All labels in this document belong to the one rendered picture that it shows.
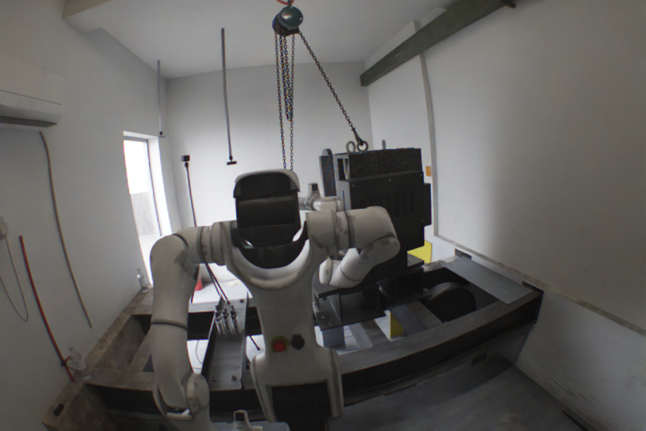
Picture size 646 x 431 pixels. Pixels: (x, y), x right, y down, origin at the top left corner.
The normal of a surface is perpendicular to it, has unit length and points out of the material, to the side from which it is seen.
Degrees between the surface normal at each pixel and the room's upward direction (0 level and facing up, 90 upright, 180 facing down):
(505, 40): 90
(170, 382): 75
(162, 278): 57
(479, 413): 0
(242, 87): 90
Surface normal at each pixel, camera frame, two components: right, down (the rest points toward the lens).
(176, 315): 0.78, -0.48
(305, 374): 0.07, -0.15
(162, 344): 0.16, -0.48
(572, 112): -0.97, 0.12
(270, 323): -0.01, 0.29
